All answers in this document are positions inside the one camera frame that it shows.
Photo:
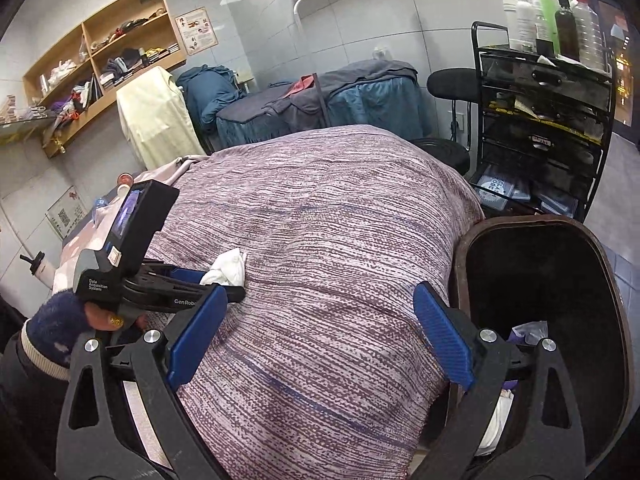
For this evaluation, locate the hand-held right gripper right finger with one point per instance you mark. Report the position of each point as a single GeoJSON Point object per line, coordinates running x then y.
{"type": "Point", "coordinates": [445, 332]}

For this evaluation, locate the clear plastic wrapper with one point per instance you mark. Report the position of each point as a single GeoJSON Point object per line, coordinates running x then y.
{"type": "Point", "coordinates": [530, 332]}

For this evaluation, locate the white tissue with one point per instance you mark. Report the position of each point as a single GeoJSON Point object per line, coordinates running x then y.
{"type": "Point", "coordinates": [227, 267]}

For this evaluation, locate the blue cloth pile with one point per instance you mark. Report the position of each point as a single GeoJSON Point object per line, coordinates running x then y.
{"type": "Point", "coordinates": [207, 92]}

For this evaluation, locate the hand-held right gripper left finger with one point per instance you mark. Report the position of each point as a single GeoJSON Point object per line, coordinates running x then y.
{"type": "Point", "coordinates": [195, 332]}

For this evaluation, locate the purple striped blanket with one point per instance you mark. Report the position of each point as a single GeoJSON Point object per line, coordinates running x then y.
{"type": "Point", "coordinates": [325, 260]}

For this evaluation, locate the cream cloth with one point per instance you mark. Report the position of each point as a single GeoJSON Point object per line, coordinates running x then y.
{"type": "Point", "coordinates": [155, 115]}

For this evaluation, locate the black stool chair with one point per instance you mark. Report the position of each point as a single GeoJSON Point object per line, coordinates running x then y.
{"type": "Point", "coordinates": [452, 82]}

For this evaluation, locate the large blue white box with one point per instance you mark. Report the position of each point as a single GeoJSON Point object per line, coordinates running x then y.
{"type": "Point", "coordinates": [500, 190]}

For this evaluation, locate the dark brown pump bottle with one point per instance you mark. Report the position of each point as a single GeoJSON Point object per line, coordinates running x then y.
{"type": "Point", "coordinates": [566, 30]}

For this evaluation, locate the white wall socket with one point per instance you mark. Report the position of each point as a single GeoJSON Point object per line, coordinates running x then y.
{"type": "Point", "coordinates": [458, 121]}

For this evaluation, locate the wall sign with square code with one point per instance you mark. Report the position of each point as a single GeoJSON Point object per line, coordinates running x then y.
{"type": "Point", "coordinates": [65, 212]}

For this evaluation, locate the wall poster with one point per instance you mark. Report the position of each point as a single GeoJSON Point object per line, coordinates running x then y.
{"type": "Point", "coordinates": [196, 31]}

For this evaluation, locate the massage bed grey blue cover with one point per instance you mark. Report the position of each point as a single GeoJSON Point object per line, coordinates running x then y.
{"type": "Point", "coordinates": [350, 95]}

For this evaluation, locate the white rag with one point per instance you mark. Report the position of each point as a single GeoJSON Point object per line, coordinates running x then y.
{"type": "Point", "coordinates": [550, 59]}

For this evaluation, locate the small clear bottle black cap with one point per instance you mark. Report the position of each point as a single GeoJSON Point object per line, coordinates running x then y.
{"type": "Point", "coordinates": [543, 35]}

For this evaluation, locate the green pump bottle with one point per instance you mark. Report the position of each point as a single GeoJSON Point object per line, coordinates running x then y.
{"type": "Point", "coordinates": [550, 20]}

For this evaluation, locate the clear bottle red cap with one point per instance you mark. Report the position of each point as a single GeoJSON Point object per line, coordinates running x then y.
{"type": "Point", "coordinates": [589, 35]}

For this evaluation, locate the glass door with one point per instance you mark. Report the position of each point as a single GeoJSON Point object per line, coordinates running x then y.
{"type": "Point", "coordinates": [622, 60]}

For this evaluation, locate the dark brown trash bin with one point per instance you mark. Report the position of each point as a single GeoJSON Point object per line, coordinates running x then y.
{"type": "Point", "coordinates": [525, 270]}

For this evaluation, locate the wooden cubby shelf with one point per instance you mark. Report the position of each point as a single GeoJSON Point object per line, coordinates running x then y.
{"type": "Point", "coordinates": [75, 35]}

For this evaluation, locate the person's left hand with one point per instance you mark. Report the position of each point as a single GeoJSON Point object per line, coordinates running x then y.
{"type": "Point", "coordinates": [100, 321]}

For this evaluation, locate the white spray bottle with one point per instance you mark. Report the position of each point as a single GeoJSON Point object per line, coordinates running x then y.
{"type": "Point", "coordinates": [42, 270]}

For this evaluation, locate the black mesh trolley cart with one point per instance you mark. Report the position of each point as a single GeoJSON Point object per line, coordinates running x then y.
{"type": "Point", "coordinates": [545, 110]}

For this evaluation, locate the small blue white box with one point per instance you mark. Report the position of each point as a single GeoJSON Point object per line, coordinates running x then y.
{"type": "Point", "coordinates": [560, 205]}

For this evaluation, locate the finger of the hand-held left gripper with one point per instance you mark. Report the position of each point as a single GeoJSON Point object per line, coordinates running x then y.
{"type": "Point", "coordinates": [190, 276]}
{"type": "Point", "coordinates": [234, 294]}

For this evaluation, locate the white pump bottle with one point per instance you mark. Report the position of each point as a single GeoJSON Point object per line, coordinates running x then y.
{"type": "Point", "coordinates": [519, 20]}

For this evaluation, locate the red cloth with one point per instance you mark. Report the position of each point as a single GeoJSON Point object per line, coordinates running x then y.
{"type": "Point", "coordinates": [300, 87]}

